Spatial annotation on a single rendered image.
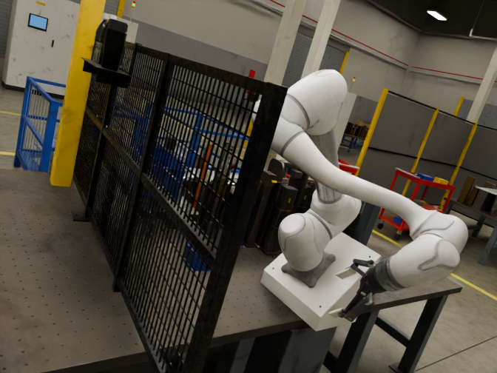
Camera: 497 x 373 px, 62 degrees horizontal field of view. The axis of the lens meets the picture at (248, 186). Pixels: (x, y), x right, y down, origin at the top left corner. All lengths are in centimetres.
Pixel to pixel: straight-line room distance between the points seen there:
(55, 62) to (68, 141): 746
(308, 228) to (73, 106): 142
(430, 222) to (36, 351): 112
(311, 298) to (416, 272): 72
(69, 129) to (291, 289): 144
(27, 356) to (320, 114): 105
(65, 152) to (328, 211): 147
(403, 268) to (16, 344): 105
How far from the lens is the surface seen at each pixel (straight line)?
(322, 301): 174
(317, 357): 202
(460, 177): 986
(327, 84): 131
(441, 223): 124
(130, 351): 136
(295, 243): 164
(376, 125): 705
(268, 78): 978
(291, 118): 123
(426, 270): 111
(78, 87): 241
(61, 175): 251
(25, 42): 973
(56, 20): 981
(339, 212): 168
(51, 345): 136
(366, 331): 236
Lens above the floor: 154
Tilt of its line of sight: 14 degrees down
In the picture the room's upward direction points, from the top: 17 degrees clockwise
